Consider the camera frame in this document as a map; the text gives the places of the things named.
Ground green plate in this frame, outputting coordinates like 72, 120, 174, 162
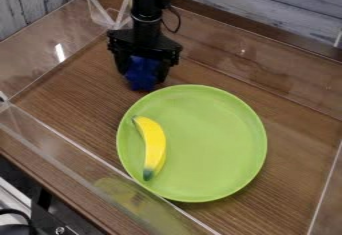
116, 84, 267, 203

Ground black cable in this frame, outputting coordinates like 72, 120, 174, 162
0, 208, 37, 235

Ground blue star-shaped block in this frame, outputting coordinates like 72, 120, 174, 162
124, 56, 159, 91

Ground black metal bracket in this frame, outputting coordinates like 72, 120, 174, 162
29, 186, 106, 235

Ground clear acrylic tray walls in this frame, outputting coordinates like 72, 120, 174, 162
0, 0, 342, 235

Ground yellow toy banana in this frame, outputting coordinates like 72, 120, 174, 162
132, 116, 167, 181

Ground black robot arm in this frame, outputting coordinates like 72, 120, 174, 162
107, 0, 183, 91

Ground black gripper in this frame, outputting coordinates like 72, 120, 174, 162
107, 29, 183, 83

